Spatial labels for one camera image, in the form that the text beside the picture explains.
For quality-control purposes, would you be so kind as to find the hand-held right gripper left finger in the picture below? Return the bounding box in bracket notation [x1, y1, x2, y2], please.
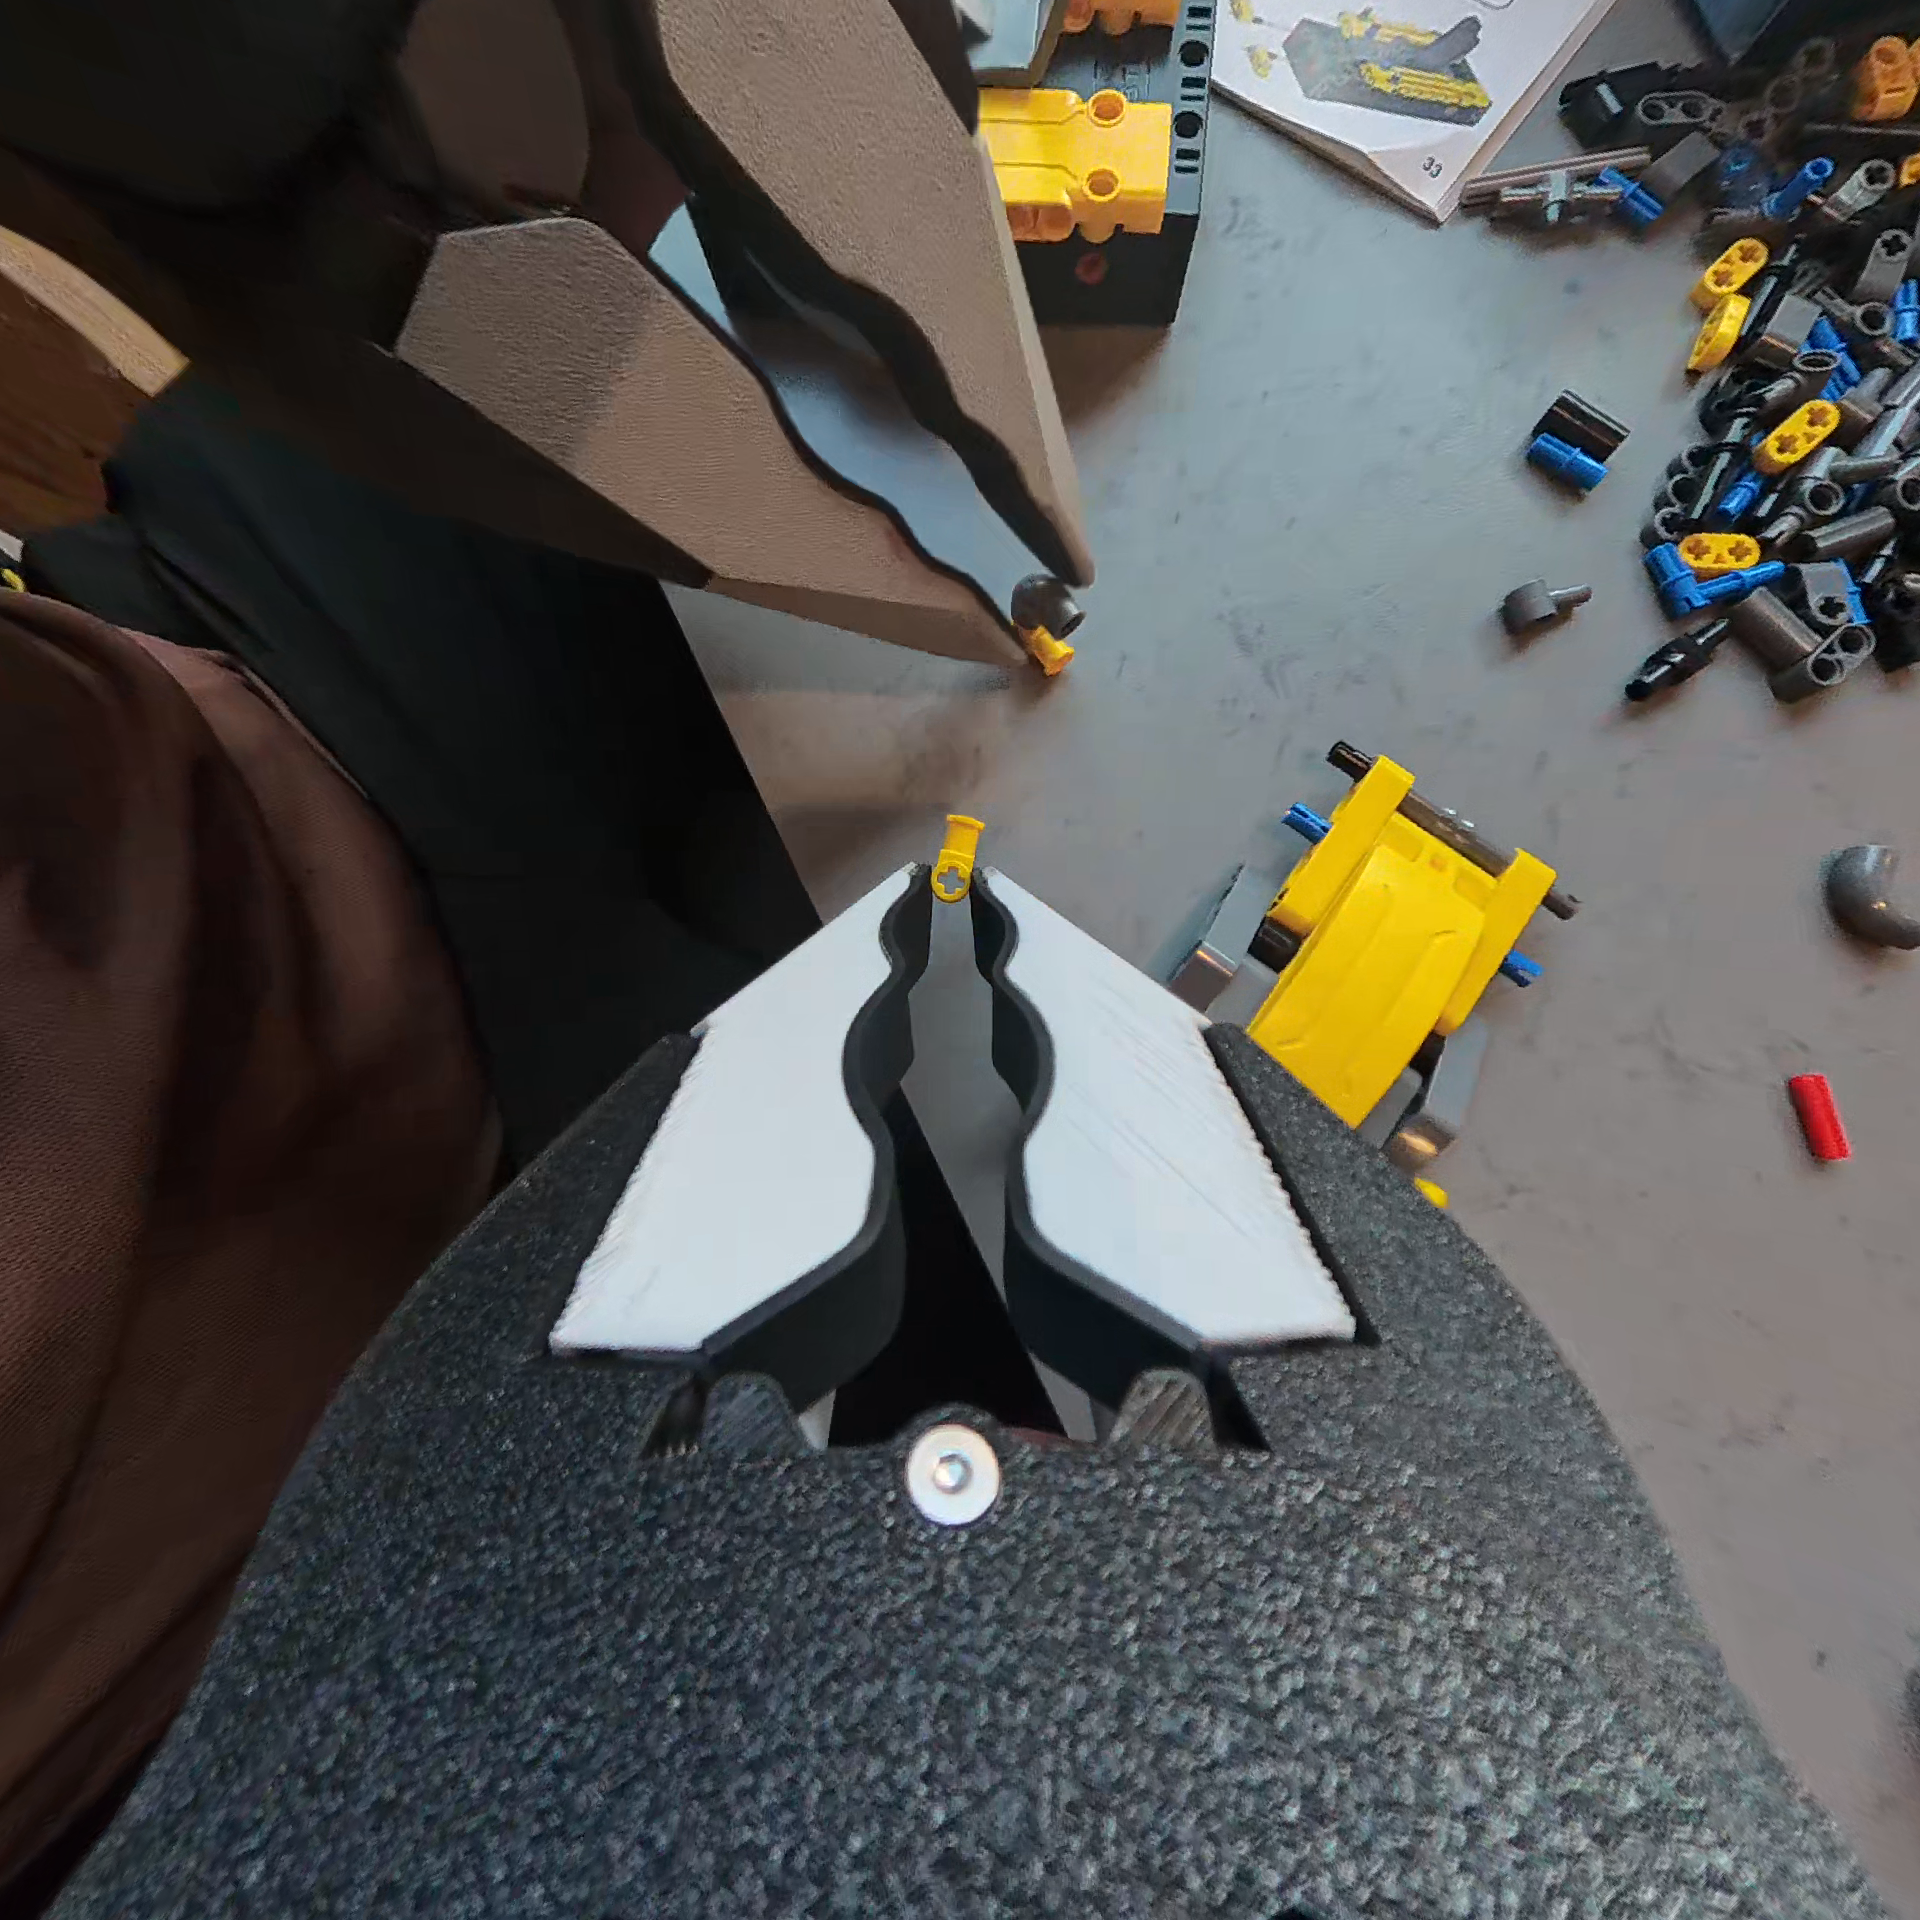
[552, 865, 937, 1366]

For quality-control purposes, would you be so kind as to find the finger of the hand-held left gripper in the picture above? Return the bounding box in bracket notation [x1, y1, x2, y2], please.
[616, 0, 1098, 587]
[392, 218, 1037, 667]

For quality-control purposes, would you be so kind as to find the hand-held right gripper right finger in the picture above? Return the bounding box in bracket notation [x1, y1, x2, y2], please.
[966, 870, 1360, 1366]

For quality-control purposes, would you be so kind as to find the yellow and black brick assembly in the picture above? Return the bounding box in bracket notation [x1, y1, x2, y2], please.
[955, 0, 1217, 326]

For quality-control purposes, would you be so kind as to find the yellow curved brick assembly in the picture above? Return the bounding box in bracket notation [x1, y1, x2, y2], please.
[1171, 746, 1577, 1203]

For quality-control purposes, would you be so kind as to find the pile of small brick parts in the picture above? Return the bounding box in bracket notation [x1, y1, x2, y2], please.
[1464, 0, 1920, 707]

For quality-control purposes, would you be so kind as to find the grey desk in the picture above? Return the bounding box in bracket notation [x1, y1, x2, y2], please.
[660, 0, 1920, 1920]

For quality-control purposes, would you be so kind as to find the person in brown shirt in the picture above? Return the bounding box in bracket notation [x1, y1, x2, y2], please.
[0, 585, 496, 1892]

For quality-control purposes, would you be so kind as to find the instruction booklet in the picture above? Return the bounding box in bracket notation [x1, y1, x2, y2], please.
[1217, 0, 1624, 222]

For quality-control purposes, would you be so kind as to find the black and blue pin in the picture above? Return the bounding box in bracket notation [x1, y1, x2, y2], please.
[1526, 390, 1632, 495]

